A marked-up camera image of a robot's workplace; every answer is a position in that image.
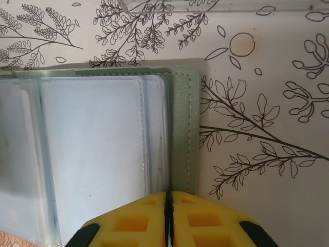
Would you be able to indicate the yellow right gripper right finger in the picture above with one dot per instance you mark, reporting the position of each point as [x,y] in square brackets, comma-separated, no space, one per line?
[205,226]

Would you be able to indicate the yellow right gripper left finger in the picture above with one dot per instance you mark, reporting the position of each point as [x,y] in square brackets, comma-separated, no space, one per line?
[128,226]

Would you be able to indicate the green leather card holder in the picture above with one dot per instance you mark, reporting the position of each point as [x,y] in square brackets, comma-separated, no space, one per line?
[97,141]

